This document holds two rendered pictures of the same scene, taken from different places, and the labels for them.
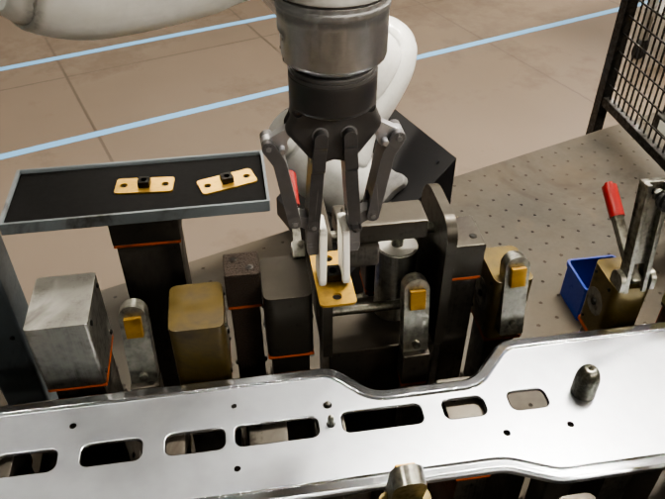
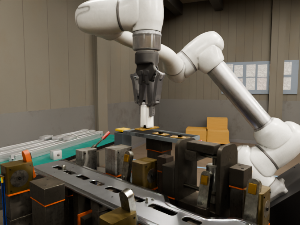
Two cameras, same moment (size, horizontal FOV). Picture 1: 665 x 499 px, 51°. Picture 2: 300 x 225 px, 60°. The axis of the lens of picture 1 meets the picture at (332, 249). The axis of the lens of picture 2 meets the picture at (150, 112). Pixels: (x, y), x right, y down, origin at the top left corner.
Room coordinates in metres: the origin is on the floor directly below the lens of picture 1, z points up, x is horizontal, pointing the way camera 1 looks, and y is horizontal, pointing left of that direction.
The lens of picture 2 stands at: (0.02, -0.65, 1.37)
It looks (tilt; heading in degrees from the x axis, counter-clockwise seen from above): 5 degrees down; 51
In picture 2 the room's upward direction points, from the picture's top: straight up
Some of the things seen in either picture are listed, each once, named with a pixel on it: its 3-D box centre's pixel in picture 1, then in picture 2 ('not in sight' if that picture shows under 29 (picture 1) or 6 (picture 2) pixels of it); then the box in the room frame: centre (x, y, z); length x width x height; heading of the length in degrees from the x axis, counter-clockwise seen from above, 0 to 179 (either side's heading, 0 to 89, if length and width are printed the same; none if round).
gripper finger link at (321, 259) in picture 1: (321, 250); (144, 115); (0.54, 0.01, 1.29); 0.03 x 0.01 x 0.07; 9
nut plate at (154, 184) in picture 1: (143, 182); (160, 132); (0.84, 0.27, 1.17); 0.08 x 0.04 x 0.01; 94
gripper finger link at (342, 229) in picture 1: (343, 248); (149, 116); (0.54, -0.01, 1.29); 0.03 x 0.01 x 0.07; 9
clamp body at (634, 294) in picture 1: (591, 347); not in sight; (0.79, -0.43, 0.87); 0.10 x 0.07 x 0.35; 9
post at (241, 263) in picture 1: (251, 358); (164, 202); (0.74, 0.13, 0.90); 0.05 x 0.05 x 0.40; 9
